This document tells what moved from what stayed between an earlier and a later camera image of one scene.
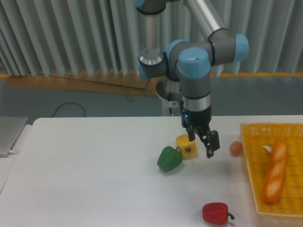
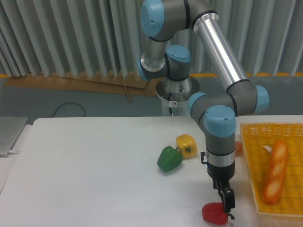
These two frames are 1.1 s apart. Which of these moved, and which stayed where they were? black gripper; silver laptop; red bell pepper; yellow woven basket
Moved: black gripper
Stayed: red bell pepper; silver laptop; yellow woven basket
